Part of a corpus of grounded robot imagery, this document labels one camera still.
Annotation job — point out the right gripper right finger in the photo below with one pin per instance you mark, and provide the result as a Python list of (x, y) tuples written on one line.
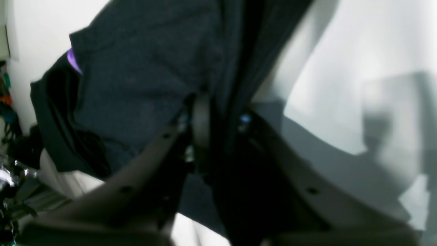
[(267, 195)]

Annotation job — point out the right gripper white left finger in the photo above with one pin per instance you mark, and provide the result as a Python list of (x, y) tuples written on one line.
[(137, 206)]

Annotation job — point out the black T-shirt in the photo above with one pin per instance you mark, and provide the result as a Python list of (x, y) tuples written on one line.
[(143, 59)]

